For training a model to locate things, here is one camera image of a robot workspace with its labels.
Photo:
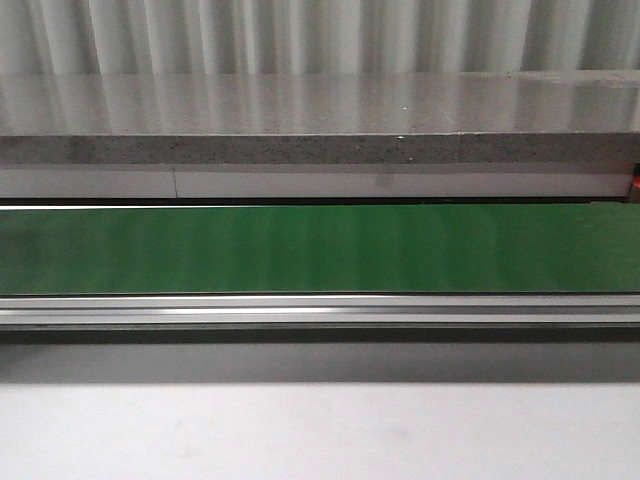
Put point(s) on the green conveyor belt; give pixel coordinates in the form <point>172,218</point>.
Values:
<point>461,248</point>

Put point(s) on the grey speckled stone counter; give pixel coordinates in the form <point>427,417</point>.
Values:
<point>559,136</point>

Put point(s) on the orange red object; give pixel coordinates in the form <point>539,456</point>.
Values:
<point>634,192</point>

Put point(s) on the white pleated curtain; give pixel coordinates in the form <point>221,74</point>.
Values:
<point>260,37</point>

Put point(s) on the aluminium conveyor frame rail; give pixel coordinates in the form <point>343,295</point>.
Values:
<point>320,318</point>

